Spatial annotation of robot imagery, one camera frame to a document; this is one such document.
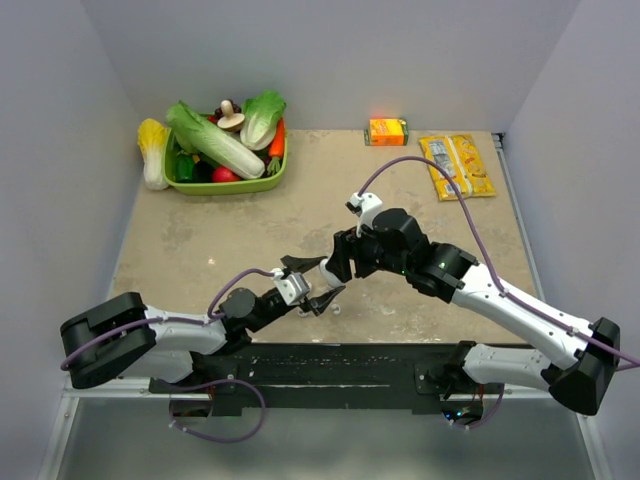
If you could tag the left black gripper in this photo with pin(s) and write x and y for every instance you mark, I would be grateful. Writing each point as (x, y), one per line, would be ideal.
(318, 304)

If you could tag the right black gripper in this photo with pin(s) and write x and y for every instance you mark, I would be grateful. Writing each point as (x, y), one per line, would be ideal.
(349, 246)

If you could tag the white oval charging case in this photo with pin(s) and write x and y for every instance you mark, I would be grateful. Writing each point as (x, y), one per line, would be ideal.
(331, 279)

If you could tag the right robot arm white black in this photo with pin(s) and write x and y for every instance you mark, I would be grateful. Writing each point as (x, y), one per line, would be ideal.
(567, 356)

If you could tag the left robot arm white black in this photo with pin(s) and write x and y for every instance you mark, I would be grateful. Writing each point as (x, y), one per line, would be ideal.
(126, 337)

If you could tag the orange green small box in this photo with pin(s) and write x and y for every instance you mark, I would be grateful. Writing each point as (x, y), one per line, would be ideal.
(386, 132)

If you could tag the yellow snack package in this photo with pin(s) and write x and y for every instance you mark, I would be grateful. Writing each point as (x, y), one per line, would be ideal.
(460, 158)

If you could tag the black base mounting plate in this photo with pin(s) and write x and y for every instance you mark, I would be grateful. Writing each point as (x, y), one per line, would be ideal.
(323, 376)

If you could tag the green plastic basket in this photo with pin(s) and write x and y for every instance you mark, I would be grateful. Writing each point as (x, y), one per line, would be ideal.
(261, 184)

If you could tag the orange carrot toy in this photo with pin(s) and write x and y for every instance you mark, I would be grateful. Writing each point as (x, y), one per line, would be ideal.
(276, 150)

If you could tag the red tomato toy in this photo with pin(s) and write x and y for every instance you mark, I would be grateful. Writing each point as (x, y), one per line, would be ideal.
(224, 175)

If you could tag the dark eggplant toy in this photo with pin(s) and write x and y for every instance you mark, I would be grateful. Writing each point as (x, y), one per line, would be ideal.
(202, 172)

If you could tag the green pepper toy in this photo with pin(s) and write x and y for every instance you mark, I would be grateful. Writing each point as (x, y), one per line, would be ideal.
(184, 166)

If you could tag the small green cabbage toy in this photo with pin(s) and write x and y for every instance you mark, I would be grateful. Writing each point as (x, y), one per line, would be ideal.
(262, 114)

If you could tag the beige mushroom toy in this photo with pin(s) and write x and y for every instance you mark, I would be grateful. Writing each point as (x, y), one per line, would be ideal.
(230, 121)

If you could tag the large napa cabbage toy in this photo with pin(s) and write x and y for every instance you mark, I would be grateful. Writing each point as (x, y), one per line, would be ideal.
(197, 135)

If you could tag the yellow cabbage toy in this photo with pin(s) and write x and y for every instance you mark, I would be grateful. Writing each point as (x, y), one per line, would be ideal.
(152, 138)

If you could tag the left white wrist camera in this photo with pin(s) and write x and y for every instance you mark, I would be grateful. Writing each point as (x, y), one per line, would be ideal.
(292, 286)

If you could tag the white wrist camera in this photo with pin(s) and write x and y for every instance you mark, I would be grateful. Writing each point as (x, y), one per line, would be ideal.
(292, 286)
(366, 207)

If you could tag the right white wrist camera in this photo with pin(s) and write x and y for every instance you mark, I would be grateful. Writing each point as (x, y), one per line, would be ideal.
(366, 207)

